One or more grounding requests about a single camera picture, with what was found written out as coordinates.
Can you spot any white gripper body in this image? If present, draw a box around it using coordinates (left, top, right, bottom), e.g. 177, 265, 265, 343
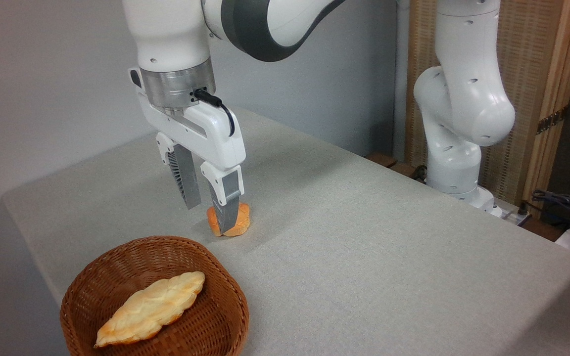
128, 67, 246, 172

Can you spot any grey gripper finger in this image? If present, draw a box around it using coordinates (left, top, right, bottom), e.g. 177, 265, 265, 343
155, 132, 203, 210
200, 161, 244, 236

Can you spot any small round orange bread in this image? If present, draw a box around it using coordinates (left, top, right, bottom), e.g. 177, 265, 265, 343
206, 202, 251, 237

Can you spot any brown wicker basket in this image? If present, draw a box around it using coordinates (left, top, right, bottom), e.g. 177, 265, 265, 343
59, 236, 250, 356

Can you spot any long leaf-shaped bread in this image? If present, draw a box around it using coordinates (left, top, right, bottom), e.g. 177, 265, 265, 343
95, 271, 206, 349

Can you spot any grey tablecloth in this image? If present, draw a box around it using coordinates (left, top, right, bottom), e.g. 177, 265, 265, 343
1, 106, 570, 356

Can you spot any wooden folding screen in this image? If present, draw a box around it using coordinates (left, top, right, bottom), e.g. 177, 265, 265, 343
405, 0, 570, 208

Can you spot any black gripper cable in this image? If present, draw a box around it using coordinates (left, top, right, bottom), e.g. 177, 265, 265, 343
194, 89, 236, 137

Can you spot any black cable bundle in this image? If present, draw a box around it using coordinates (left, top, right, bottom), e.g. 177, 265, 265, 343
515, 190, 570, 258

